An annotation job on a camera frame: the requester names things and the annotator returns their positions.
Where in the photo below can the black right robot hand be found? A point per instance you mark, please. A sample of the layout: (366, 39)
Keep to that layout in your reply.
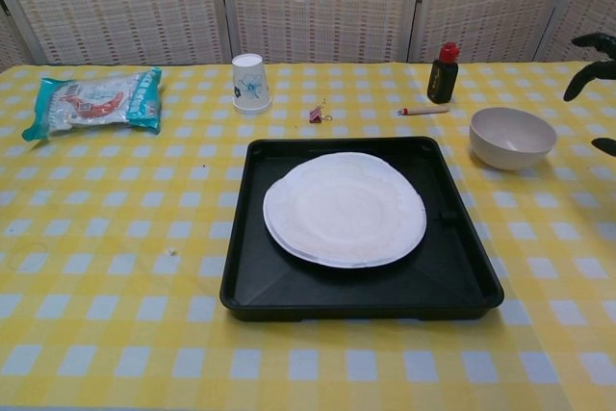
(599, 69)

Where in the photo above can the white paper plate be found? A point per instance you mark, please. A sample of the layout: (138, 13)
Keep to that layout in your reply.
(344, 211)

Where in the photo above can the beige round bowl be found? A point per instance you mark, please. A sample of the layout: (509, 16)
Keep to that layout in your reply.
(510, 139)

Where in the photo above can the black square plastic tray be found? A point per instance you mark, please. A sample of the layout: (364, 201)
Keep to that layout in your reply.
(356, 286)

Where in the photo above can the black bottle with red cap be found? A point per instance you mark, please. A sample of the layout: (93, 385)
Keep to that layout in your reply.
(439, 81)

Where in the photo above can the white red-tipped pen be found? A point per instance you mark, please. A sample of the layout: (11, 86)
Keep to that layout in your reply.
(426, 110)

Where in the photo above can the pink striped binder clip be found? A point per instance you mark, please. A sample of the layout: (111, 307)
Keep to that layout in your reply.
(317, 114)

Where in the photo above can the woven folding screen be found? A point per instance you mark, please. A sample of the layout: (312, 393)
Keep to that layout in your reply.
(308, 2)

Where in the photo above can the white paper cup blue flower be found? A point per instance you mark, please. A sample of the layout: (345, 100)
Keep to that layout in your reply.
(250, 86)

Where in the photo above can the teal snack package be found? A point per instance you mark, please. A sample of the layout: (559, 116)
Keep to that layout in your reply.
(91, 103)

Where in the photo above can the yellow white checkered tablecloth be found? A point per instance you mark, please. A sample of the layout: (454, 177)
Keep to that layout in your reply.
(120, 286)

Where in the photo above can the thin rubber band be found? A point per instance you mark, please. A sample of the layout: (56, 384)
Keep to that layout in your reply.
(17, 257)

